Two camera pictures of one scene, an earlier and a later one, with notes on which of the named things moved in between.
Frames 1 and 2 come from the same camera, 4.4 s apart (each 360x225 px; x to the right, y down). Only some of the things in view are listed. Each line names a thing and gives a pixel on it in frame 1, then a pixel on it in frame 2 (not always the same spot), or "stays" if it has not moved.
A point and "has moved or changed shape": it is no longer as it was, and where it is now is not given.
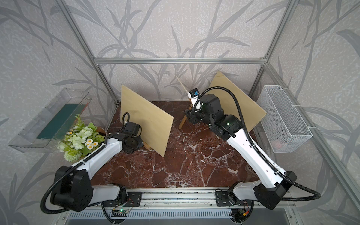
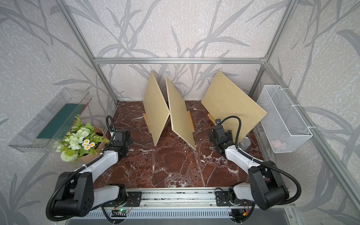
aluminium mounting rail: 192,198 stays
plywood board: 180,81 → 179,118
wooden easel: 190,107 has moved or changed shape
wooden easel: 146,146 → 147,122
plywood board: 156,124 → 155,110
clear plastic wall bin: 45,132 stays
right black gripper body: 196,116 → 228,136
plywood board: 251,113 stays
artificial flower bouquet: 79,140 stays
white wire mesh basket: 284,128 stays
